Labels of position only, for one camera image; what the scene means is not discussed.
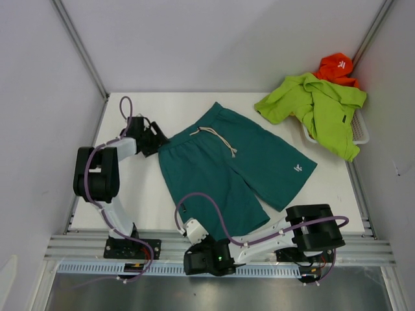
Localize teal green shorts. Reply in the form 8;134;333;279
158;103;316;240

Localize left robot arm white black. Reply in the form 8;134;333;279
73;116;169;259

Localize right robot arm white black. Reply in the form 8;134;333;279
180;204;349;277

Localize lime green shorts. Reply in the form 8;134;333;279
254;73;367;162

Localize orange shorts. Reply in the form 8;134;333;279
313;52;359;88

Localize white plastic basket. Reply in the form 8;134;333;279
300;108;370;146

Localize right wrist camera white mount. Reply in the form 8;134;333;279
182;218;209;246

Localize slotted grey cable duct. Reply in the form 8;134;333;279
57;261;312;279

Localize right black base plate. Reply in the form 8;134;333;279
275;248;334;266

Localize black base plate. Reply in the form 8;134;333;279
275;248;334;266
103;237;151;260

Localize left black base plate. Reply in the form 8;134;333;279
103;237;151;260

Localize aluminium rail frame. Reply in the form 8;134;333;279
44;93;397;267

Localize left corner aluminium post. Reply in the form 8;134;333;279
50;0;108;100

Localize corner aluminium post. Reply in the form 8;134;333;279
352;0;396;65
50;0;108;100

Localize right corner aluminium post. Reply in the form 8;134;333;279
352;0;396;65

